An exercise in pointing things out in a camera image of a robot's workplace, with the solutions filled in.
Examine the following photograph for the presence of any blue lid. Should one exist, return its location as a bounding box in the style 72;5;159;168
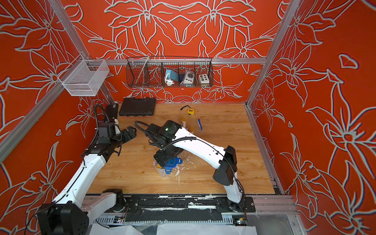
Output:
164;157;183;174

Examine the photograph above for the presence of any clear plastic container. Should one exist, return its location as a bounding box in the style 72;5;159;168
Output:
154;162;172;178

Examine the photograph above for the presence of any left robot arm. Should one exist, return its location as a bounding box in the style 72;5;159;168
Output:
36;122;137;235

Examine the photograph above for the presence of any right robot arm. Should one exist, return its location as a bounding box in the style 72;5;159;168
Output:
140;120;247;213

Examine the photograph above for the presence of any black box yellow label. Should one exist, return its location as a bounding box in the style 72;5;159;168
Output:
106;103;119;122

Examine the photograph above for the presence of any black tool case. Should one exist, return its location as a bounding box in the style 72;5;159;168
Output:
119;98;156;117

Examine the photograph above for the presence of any white bottle yellow cap far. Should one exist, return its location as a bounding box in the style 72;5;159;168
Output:
181;117;186;128

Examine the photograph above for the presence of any yellow tape measure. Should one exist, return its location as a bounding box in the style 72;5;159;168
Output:
180;105;195;115

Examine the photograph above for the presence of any blue white item in basket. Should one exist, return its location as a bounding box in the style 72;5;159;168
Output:
164;69;179;86

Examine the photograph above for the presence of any aluminium crossbar back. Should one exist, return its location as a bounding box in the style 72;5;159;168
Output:
104;58;266;66

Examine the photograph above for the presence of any grey device in basket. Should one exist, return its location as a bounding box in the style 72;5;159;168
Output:
179;70;195;85

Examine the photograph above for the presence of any white button box in basket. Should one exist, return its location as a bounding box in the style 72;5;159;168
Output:
198;74;210;87

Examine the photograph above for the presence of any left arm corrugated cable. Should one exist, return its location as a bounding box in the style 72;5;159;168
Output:
93;104;111;139

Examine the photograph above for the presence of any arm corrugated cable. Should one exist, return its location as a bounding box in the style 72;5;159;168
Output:
133;120;246;206
93;104;111;139

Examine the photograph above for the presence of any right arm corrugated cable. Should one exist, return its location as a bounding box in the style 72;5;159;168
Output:
133;120;246;206

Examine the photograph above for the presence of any black wire wall basket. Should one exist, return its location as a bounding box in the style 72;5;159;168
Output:
125;56;214;88

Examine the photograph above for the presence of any white wire basket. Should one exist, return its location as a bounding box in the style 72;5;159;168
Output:
58;60;109;97

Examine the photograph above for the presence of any aluminium frame post left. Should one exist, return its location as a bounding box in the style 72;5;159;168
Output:
49;1;115;104

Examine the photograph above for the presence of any aluminium frame post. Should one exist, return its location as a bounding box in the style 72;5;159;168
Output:
49;1;115;104
245;0;301;109

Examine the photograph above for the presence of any aluminium frame post right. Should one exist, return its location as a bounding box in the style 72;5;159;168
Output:
245;0;301;109

